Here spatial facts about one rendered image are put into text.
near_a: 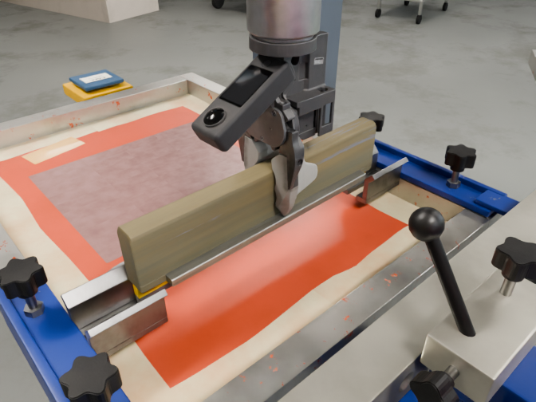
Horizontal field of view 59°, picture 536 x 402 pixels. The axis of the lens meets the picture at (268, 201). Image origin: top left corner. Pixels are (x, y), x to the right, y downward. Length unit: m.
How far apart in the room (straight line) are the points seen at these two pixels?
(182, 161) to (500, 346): 0.63
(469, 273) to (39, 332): 0.44
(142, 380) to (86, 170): 0.47
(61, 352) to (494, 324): 0.39
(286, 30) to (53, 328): 0.38
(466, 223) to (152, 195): 0.47
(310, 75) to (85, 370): 0.36
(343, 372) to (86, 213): 0.49
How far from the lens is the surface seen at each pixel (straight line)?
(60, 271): 0.68
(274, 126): 0.52
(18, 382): 1.88
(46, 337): 0.54
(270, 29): 0.49
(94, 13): 6.40
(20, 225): 0.79
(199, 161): 0.88
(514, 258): 0.44
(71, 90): 1.29
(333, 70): 1.45
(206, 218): 0.52
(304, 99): 0.52
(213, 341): 0.55
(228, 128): 0.47
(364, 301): 0.55
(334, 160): 0.64
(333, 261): 0.65
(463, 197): 0.74
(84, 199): 0.82
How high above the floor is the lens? 1.38
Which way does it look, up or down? 34 degrees down
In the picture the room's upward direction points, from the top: straight up
